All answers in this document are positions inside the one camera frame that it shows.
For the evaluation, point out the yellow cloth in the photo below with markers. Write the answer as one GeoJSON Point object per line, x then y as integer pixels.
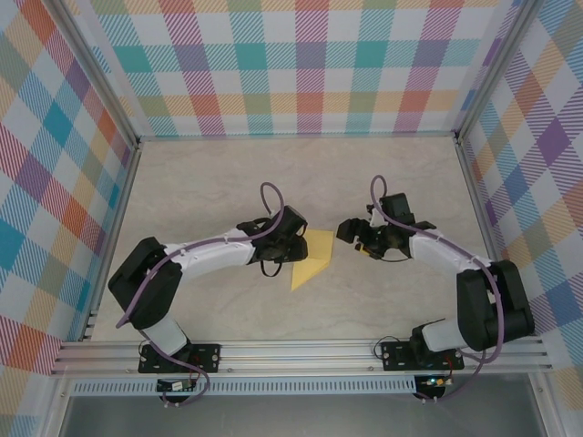
{"type": "Point", "coordinates": [319, 246]}

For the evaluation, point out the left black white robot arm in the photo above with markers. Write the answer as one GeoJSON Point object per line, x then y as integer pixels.
{"type": "Point", "coordinates": [146, 291]}

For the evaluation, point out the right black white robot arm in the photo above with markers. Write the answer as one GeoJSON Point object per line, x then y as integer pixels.
{"type": "Point", "coordinates": [496, 309]}

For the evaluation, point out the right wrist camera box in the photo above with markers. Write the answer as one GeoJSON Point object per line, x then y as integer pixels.
{"type": "Point", "coordinates": [373, 216]}

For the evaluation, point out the thin aluminium wall rail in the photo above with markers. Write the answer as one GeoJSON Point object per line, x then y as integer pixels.
{"type": "Point", "coordinates": [296, 135]}

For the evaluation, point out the right aluminium side rail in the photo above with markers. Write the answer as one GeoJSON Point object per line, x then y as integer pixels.
{"type": "Point", "coordinates": [486, 236]}

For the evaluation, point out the aluminium side rail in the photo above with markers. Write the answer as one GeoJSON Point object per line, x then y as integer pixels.
{"type": "Point", "coordinates": [486, 236]}
{"type": "Point", "coordinates": [110, 246]}

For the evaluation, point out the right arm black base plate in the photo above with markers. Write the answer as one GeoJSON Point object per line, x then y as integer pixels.
{"type": "Point", "coordinates": [394, 355]}

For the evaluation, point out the wide aluminium base rail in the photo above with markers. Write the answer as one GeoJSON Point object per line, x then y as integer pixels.
{"type": "Point", "coordinates": [296, 357]}

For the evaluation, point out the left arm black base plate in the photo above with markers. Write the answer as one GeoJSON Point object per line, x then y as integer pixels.
{"type": "Point", "coordinates": [207, 357]}

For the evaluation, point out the right aluminium frame post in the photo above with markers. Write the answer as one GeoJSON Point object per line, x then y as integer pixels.
{"type": "Point", "coordinates": [491, 68]}

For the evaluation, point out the aluminium frame post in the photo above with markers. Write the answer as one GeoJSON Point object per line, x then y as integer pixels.
{"type": "Point", "coordinates": [491, 68]}
{"type": "Point", "coordinates": [100, 77]}

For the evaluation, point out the left aluminium side rail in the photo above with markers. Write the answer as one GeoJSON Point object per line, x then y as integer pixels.
{"type": "Point", "coordinates": [110, 246]}

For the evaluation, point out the left aluminium frame post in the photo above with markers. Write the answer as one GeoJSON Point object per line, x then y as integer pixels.
{"type": "Point", "coordinates": [100, 77]}

